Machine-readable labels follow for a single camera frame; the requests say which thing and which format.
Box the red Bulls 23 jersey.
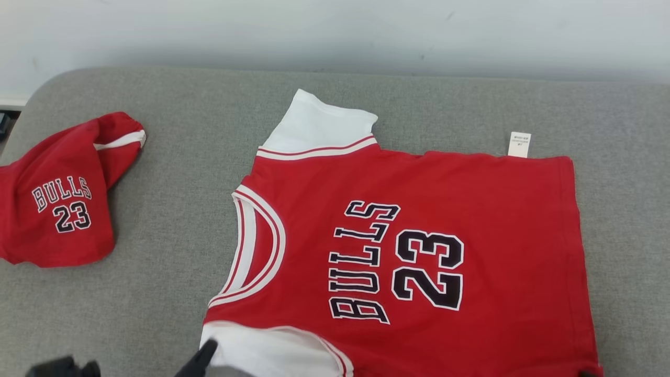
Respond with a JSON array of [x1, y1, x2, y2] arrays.
[[200, 88, 604, 377]]

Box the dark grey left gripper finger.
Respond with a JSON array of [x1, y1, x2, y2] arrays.
[[175, 339, 218, 377]]

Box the red Bulls 23 shorts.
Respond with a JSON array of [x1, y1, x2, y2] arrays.
[[0, 112, 147, 268]]

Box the grey fabric sofa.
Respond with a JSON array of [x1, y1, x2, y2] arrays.
[[0, 67, 670, 377]]

